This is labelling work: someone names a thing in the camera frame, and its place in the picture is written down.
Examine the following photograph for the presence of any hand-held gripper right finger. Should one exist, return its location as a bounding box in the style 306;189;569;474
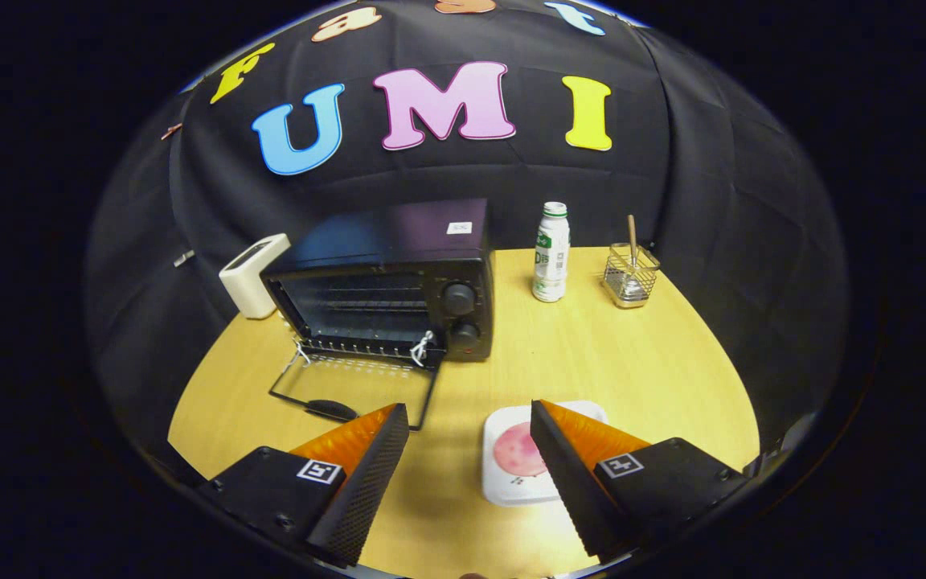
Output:
529;400;753;564

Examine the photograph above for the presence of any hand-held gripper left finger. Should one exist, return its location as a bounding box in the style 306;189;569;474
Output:
198;402;412;569

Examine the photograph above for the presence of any white plate with pink food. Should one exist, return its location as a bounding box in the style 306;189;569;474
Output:
481;400;610;507

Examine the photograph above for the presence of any black toaster oven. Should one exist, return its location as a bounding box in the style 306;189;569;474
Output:
260;198;496;431

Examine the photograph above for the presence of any white bread toaster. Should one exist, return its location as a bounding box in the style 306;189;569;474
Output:
219;233;292;320

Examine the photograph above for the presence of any white bottle with green label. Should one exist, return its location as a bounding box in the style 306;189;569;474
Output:
532;201;571;303

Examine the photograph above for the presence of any metal wire holder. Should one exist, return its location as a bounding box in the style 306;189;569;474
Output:
603;243;662;310

